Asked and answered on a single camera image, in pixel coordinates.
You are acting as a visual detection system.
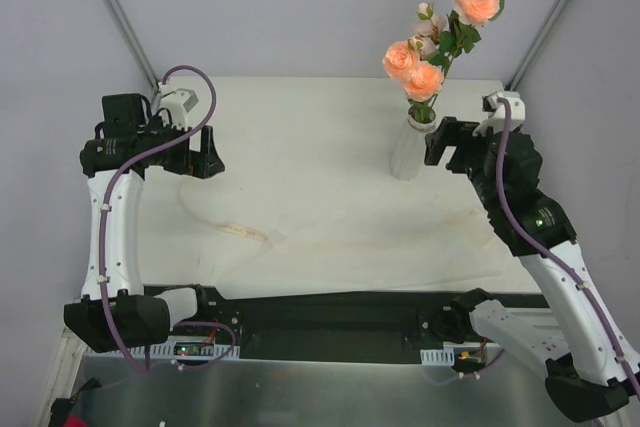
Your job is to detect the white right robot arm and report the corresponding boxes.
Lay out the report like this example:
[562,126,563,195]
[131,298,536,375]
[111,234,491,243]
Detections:
[416,117,639,422]

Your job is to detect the white slotted cable duct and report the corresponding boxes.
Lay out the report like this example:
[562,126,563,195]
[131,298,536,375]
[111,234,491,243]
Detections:
[149,341,241,362]
[420,347,455,367]

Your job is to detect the red cloth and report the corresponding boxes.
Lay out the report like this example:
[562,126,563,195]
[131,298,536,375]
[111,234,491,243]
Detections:
[62,415,90,427]

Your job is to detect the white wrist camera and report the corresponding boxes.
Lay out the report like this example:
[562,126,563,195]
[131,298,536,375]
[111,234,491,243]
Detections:
[472,91,526,137]
[154,85,199,130]

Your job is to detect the black clamp bottom left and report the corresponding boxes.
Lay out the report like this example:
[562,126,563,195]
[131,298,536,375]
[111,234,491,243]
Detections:
[47,378,103,427]

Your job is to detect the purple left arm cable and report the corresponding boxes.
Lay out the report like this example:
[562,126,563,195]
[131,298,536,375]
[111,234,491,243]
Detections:
[97,64,239,388]

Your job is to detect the white ribbed ceramic vase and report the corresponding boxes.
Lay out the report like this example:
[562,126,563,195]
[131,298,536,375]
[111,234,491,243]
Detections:
[390,113,437,181]

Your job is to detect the aluminium frame post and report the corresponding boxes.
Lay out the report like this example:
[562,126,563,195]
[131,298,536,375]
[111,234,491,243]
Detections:
[506,0,573,91]
[102,0,159,90]

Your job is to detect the white wrapping paper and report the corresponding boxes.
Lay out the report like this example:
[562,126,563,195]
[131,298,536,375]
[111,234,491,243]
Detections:
[216,183,510,298]

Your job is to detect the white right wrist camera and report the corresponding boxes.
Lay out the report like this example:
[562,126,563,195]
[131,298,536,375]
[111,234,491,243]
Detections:
[472,91,526,137]

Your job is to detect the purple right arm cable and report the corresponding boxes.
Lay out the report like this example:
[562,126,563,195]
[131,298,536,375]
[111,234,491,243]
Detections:
[422,99,640,396]

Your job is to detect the white slotted cable duct right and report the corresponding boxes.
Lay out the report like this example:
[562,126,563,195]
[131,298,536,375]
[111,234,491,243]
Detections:
[420,347,455,367]

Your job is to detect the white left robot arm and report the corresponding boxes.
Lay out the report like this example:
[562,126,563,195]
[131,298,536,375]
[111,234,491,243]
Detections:
[63,89,224,353]

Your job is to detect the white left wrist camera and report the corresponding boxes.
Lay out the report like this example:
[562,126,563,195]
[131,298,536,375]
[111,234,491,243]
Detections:
[154,85,199,130]

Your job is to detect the aluminium front rail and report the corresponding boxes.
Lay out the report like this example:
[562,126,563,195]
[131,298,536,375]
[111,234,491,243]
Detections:
[47,329,86,400]

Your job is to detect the right aluminium frame post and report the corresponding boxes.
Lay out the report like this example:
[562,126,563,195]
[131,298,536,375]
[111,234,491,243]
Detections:
[506,0,573,91]

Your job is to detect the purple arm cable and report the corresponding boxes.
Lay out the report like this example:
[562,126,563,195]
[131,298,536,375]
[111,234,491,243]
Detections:
[97,64,239,388]
[422,99,640,396]

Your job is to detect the white slotted cable duct left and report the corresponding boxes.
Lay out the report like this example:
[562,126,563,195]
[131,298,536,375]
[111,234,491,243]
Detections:
[149,341,241,362]

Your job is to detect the left aluminium frame post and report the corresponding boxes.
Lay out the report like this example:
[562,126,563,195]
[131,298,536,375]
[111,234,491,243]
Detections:
[102,0,159,90]

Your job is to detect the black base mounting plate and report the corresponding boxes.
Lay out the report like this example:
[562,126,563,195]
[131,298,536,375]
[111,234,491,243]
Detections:
[169,284,551,364]

